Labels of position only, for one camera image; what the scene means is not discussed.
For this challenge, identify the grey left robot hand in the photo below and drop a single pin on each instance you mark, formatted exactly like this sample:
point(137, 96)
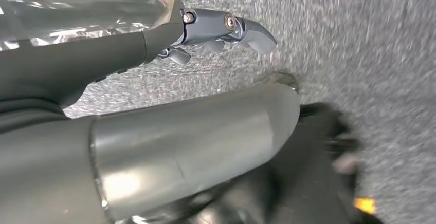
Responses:
point(170, 147)

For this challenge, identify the black robot leg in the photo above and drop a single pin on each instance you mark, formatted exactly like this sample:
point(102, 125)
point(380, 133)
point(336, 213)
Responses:
point(306, 181)

